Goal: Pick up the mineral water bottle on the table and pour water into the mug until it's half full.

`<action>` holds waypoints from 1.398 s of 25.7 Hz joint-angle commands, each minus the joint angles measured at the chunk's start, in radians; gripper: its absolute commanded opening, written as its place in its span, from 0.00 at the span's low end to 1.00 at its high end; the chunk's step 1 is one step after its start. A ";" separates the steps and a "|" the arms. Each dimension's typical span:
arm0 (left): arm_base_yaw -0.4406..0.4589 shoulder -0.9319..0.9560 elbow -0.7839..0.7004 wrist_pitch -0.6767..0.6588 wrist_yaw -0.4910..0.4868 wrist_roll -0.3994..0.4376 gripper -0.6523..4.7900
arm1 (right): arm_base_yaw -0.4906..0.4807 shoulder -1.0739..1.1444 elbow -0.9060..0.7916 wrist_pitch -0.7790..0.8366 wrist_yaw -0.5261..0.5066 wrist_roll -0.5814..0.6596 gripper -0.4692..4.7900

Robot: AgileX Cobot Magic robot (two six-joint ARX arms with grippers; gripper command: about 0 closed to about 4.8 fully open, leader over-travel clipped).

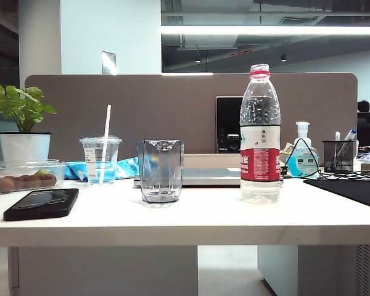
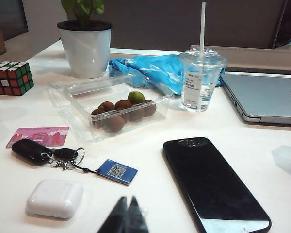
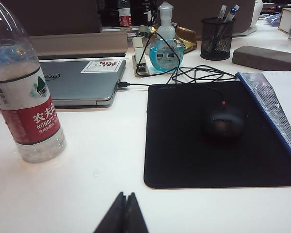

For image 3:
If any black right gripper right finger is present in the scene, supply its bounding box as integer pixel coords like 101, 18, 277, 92
126, 192, 149, 233

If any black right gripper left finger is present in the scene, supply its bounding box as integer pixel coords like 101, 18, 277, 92
94, 191, 129, 233

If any clear water bottle red label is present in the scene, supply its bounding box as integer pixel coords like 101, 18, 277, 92
0, 0, 67, 164

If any blue hand sanitizer pump bottle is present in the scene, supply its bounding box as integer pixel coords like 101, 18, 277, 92
149, 1, 186, 73

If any black mouse pad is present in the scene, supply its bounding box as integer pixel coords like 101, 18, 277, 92
143, 80, 291, 189

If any black Lenovo mouse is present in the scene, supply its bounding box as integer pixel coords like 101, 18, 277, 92
200, 100, 245, 144

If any grey Dell laptop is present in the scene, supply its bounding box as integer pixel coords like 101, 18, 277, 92
0, 58, 127, 109

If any white stapler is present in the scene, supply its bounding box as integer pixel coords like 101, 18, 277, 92
131, 36, 152, 78

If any clear zip pouch blue edge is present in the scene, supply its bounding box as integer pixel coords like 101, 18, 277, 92
235, 69, 291, 166

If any brown flat board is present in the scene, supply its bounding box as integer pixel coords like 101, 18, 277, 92
29, 33, 129, 59

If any gold snack wrapper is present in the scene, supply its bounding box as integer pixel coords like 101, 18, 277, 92
149, 24, 197, 54

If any black mesh pen holder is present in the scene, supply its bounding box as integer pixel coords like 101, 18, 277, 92
200, 17, 236, 61

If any brown desk divider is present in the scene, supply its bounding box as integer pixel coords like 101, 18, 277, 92
1, 0, 259, 37

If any blue and white pen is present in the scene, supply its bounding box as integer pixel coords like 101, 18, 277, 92
224, 4, 241, 23

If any black mouse cable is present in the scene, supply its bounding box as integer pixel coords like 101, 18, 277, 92
117, 65, 238, 105

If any black thin usb cable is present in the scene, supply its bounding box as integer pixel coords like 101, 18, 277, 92
139, 31, 182, 84

